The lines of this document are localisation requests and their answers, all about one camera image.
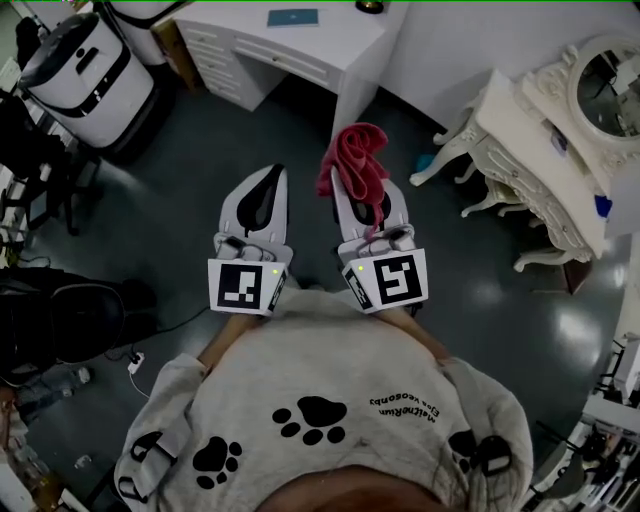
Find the person's left forearm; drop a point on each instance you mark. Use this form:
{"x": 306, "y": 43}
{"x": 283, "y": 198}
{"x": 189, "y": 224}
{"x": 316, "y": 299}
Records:
{"x": 225, "y": 340}

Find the person's right forearm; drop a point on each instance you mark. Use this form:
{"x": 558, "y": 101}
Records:
{"x": 415, "y": 330}

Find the grey paw print sweatshirt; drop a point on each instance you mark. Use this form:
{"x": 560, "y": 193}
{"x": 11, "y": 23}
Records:
{"x": 325, "y": 360}

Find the cluttered white shelf rack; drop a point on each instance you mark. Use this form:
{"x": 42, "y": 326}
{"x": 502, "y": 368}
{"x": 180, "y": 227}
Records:
{"x": 610, "y": 450}

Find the ornate white vanity table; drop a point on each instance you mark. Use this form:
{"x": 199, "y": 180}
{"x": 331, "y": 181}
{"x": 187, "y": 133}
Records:
{"x": 520, "y": 145}

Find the oval mirror with ornate frame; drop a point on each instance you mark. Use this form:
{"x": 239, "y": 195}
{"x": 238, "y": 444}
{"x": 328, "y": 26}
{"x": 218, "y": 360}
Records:
{"x": 605, "y": 100}

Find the small blue object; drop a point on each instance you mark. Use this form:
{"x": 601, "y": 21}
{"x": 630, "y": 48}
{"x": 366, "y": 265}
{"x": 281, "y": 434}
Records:
{"x": 603, "y": 206}

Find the white power strip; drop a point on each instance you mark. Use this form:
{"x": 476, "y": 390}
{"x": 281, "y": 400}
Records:
{"x": 136, "y": 362}

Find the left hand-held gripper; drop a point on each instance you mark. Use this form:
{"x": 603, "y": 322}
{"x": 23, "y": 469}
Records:
{"x": 240, "y": 285}

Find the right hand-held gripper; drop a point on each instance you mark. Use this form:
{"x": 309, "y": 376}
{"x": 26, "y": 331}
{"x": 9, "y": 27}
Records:
{"x": 400, "y": 280}

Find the blue notebook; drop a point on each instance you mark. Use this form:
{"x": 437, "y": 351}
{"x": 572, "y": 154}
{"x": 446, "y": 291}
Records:
{"x": 292, "y": 18}

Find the black harness buckle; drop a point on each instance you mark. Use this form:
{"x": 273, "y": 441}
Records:
{"x": 150, "y": 447}
{"x": 495, "y": 455}

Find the black equipment stand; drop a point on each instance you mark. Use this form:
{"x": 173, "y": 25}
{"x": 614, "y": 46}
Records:
{"x": 30, "y": 150}

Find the brown box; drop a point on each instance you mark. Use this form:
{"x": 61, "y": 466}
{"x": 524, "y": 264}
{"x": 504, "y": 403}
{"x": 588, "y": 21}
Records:
{"x": 579, "y": 277}

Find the black office chair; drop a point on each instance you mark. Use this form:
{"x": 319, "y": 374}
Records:
{"x": 65, "y": 320}

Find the white desk with drawers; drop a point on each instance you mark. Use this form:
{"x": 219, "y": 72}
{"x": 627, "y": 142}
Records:
{"x": 350, "y": 45}

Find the red cloth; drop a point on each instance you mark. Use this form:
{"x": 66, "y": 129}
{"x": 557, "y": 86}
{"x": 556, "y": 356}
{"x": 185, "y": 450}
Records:
{"x": 357, "y": 160}

